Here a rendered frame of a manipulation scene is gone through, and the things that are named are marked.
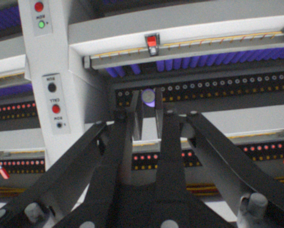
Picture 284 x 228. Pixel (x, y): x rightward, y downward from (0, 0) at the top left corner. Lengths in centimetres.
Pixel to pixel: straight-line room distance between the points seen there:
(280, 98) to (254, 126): 27
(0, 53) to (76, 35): 18
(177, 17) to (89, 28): 16
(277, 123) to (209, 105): 21
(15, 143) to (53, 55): 23
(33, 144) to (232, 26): 47
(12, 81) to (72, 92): 22
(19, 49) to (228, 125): 44
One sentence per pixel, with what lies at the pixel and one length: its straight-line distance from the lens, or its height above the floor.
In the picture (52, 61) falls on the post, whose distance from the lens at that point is 38.
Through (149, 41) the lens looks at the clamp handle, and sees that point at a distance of 27.
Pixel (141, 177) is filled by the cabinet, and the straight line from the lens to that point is 61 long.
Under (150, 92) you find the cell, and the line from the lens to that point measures 21.
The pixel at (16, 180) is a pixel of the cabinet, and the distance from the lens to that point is 85.
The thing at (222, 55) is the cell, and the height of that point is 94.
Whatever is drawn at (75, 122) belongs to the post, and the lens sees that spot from 37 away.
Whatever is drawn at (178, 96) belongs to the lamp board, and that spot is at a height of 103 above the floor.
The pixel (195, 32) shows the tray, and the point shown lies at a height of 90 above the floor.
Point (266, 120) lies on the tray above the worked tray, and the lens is 38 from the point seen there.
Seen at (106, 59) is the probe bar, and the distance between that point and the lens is 39.
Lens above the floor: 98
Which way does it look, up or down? 10 degrees up
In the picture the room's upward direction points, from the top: 173 degrees clockwise
